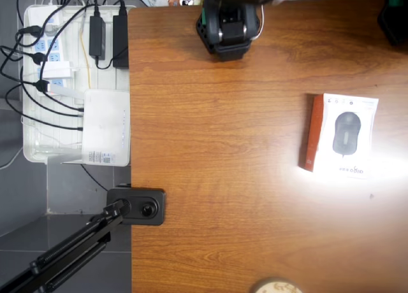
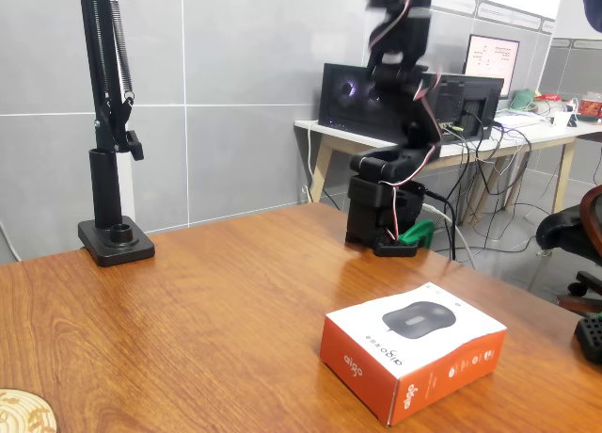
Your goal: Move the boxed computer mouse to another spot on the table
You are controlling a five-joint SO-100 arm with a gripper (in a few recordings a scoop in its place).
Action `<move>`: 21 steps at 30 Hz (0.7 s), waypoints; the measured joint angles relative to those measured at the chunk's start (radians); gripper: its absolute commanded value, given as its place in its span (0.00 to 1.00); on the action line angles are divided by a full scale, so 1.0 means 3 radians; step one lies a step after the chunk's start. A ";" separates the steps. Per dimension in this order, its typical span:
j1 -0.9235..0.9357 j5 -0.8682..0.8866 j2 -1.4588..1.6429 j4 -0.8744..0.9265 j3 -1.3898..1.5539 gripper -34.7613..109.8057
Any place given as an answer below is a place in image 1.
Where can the black power adapter brick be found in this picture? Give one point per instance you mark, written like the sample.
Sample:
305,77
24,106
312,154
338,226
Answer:
97,35
120,41

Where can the orange white mouse box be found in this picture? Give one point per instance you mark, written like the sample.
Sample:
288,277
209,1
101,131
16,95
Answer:
344,137

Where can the round wooden coaster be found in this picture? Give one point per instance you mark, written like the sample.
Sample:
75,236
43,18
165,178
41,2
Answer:
277,286

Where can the white router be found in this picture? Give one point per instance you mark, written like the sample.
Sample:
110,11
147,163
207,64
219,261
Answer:
105,127

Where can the white power strip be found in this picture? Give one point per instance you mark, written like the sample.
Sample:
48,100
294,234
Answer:
54,47

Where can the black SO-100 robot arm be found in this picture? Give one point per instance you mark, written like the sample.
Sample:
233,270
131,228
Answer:
229,28

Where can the white plug charger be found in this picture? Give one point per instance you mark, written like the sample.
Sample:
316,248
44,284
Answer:
55,70

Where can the black perforated arm base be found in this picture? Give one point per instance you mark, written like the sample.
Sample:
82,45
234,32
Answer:
395,22

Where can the black desk clamp base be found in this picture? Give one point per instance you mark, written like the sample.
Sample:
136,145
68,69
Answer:
143,210

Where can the white plastic tray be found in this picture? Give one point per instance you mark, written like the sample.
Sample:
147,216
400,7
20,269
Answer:
105,79

